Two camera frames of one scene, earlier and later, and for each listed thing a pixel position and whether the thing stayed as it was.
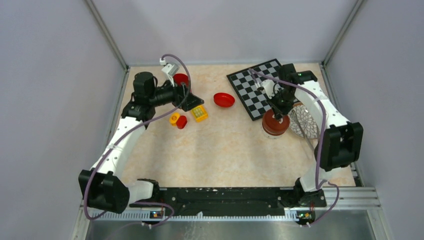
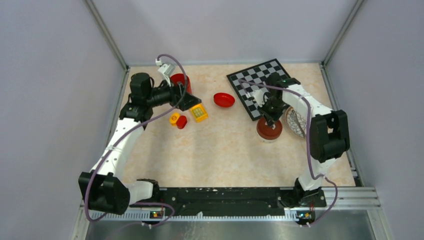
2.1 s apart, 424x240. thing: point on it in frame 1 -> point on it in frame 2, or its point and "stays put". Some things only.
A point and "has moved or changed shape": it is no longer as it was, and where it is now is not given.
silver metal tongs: [302, 130] stays put
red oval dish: [223, 100] stays put
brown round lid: [272, 126] has moved or changed shape
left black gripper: [184, 99] stays put
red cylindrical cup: [178, 78] stays put
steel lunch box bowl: [274, 137] -> [269, 141]
